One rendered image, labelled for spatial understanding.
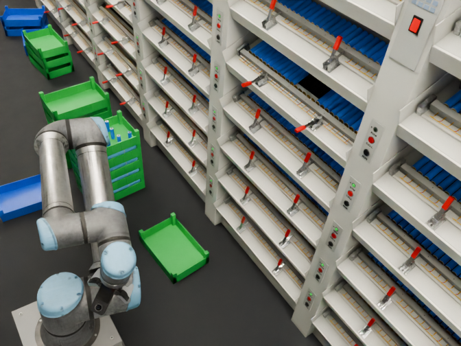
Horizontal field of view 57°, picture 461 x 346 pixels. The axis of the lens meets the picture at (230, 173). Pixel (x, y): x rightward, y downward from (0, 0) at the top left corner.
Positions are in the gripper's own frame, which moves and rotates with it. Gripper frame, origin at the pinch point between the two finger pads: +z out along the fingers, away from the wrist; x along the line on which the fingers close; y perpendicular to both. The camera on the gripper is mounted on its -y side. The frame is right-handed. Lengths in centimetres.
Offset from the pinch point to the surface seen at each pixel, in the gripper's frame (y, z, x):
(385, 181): 43, -67, -53
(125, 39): 129, 30, 61
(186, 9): 108, -28, 27
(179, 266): 35, 45, -20
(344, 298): 32, -14, -76
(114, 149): 67, 32, 33
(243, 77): 75, -43, -7
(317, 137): 54, -57, -34
